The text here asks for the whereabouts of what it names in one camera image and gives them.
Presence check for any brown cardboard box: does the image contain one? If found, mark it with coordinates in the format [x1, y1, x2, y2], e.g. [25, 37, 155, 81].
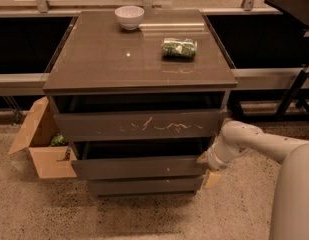
[9, 97, 76, 179]

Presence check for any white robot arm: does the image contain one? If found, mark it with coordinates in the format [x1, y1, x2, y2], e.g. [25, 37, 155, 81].
[197, 121, 309, 240]

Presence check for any green item in box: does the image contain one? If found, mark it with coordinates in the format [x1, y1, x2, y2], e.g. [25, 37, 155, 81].
[50, 133, 67, 147]

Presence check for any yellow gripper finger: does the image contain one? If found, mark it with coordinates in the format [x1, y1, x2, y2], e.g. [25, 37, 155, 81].
[203, 170, 221, 189]
[196, 152, 208, 164]

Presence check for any grey drawer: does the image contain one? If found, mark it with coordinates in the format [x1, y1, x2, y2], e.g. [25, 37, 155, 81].
[72, 138, 210, 180]
[87, 176, 203, 196]
[54, 109, 226, 142]

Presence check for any grey bottom drawer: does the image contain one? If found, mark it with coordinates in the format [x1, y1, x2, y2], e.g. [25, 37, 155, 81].
[87, 176, 203, 196]

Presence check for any white ceramic bowl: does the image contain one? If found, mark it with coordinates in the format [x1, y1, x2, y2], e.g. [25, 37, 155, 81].
[115, 6, 145, 30]

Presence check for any grey top drawer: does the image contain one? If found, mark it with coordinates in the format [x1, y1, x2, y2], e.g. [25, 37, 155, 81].
[54, 109, 226, 142]

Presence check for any grey drawer cabinet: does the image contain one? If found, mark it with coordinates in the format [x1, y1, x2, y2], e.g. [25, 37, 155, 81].
[42, 9, 238, 158]

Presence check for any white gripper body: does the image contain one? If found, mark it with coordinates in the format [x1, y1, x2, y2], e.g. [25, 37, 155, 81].
[205, 144, 229, 171]

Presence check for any green crushed can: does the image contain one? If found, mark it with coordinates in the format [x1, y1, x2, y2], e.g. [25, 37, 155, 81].
[161, 38, 197, 59]

